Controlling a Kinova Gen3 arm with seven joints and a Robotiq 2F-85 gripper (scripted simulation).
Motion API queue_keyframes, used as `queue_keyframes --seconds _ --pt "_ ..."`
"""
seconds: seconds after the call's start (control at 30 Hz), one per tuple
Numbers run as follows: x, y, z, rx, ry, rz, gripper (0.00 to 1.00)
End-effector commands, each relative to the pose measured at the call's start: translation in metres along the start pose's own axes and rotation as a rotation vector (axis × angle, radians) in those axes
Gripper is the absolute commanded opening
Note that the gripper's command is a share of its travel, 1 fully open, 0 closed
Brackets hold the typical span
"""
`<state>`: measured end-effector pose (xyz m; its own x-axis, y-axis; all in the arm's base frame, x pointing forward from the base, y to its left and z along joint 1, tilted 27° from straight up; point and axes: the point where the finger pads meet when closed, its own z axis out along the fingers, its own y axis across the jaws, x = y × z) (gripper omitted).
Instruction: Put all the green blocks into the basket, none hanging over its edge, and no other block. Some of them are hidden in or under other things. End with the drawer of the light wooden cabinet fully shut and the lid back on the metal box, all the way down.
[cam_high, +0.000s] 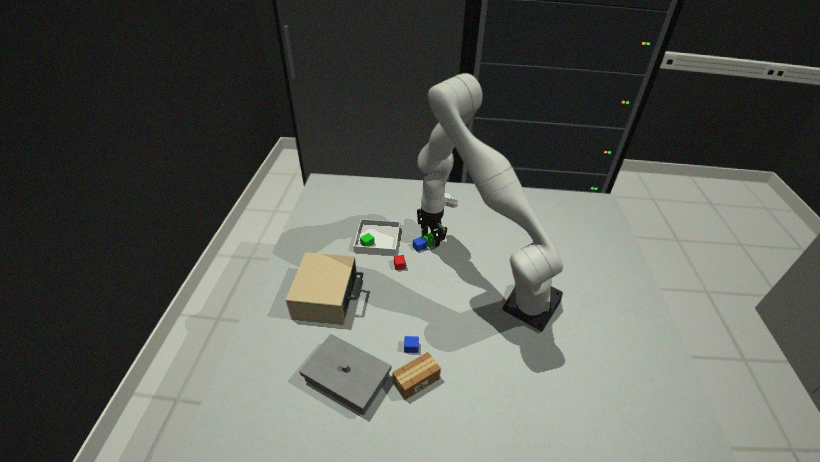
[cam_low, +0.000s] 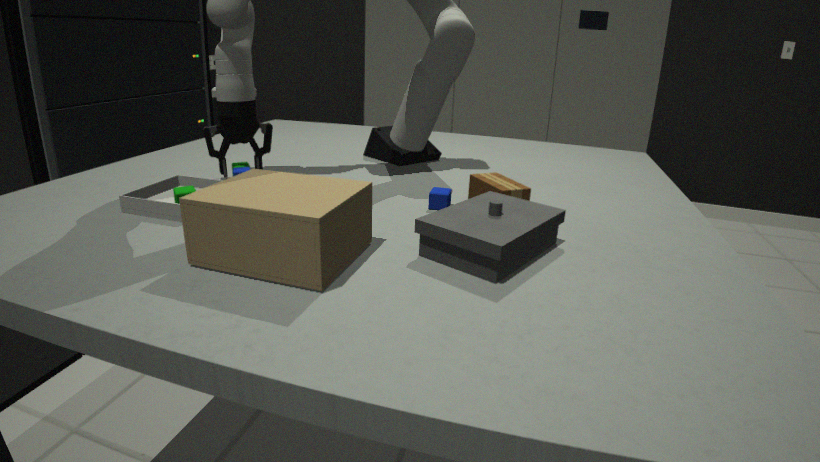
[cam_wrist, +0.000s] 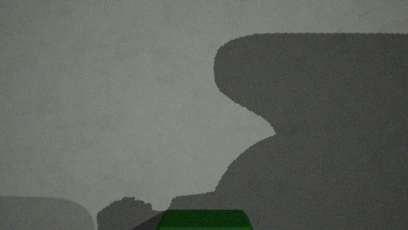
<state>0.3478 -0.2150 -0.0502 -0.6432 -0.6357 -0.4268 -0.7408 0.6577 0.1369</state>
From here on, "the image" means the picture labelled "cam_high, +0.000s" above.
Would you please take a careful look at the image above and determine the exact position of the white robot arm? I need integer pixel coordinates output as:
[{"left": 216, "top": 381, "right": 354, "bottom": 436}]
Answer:
[{"left": 418, "top": 73, "right": 563, "bottom": 316}]

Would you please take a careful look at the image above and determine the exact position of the brown cardboard box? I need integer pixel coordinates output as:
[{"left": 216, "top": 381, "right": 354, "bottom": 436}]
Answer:
[{"left": 392, "top": 352, "right": 441, "bottom": 400}]

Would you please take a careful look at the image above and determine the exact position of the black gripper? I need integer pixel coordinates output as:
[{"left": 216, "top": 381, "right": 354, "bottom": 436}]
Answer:
[{"left": 417, "top": 208, "right": 447, "bottom": 248}]

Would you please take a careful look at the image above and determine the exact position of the blue block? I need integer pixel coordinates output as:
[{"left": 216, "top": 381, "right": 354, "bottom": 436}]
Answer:
[
  {"left": 413, "top": 237, "right": 427, "bottom": 252},
  {"left": 404, "top": 336, "right": 419, "bottom": 353}
]

